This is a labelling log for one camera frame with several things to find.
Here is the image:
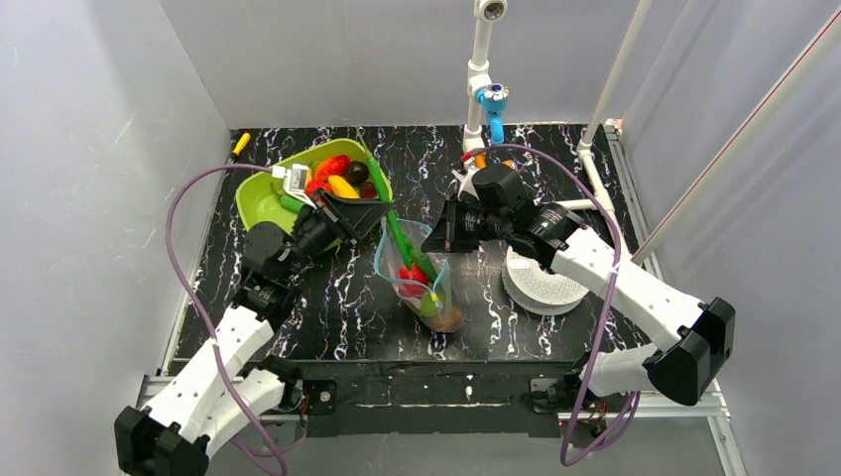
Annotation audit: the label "dark purple toy fruit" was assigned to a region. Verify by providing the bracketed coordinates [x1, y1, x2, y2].
[343, 161, 370, 186]

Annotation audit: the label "white filament spool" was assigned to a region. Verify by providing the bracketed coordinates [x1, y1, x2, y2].
[502, 247, 589, 315]

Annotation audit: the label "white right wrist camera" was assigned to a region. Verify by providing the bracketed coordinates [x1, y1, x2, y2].
[452, 155, 480, 203]

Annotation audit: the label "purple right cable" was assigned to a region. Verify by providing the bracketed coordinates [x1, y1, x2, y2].
[459, 144, 642, 469]

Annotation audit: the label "brown toy kiwi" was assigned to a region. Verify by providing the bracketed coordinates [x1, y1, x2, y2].
[429, 306, 463, 333]

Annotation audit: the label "blue pipe valve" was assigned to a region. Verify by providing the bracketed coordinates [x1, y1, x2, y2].
[476, 82, 510, 145]

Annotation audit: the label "green toy beans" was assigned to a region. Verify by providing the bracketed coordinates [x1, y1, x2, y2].
[418, 292, 448, 319]

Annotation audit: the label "yellow handled screwdriver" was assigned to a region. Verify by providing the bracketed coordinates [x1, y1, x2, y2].
[231, 132, 251, 160]

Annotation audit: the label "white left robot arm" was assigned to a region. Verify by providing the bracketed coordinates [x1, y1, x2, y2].
[114, 190, 392, 475]

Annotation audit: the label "red orange toy pepper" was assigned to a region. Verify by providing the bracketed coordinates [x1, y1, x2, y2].
[313, 155, 351, 181]

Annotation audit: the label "green plastic tray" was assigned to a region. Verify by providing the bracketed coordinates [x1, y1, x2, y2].
[235, 139, 393, 236]

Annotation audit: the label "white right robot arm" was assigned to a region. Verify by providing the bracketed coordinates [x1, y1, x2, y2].
[420, 165, 735, 406]

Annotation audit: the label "white PVC pipe frame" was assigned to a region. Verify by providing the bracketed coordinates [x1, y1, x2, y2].
[460, 1, 840, 263]

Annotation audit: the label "long green toy bean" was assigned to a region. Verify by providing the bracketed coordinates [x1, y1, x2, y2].
[356, 135, 414, 270]

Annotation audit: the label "green toy cucumber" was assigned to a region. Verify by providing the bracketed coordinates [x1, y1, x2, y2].
[407, 241, 438, 282]

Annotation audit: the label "aluminium frame rail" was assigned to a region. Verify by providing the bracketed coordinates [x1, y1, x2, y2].
[122, 371, 748, 476]

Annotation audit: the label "orange pipe valve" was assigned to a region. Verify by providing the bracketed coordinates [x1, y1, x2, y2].
[474, 154, 515, 170]

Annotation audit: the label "clear zip top bag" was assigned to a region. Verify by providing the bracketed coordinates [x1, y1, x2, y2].
[374, 219, 463, 333]

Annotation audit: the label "red toy apple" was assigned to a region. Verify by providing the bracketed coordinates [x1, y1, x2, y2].
[398, 265, 429, 298]

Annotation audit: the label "yellow toy banana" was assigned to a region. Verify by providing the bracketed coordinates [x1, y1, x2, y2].
[327, 175, 360, 199]

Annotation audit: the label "red toy strawberry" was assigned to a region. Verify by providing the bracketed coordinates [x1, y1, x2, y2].
[304, 180, 333, 196]

